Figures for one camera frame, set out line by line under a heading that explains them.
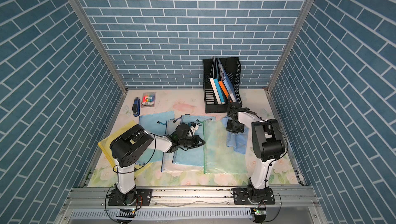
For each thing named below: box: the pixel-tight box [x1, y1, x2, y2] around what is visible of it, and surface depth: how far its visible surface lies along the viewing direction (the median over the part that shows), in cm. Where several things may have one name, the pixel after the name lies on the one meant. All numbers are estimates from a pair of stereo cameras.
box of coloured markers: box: [140, 91, 157, 108], surface depth 114 cm
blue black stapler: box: [132, 97, 141, 117], surface depth 107 cm
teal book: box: [213, 78, 225, 105], surface depth 95 cm
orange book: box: [218, 80, 233, 103], surface depth 93 cm
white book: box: [209, 77, 222, 105], surface depth 95 cm
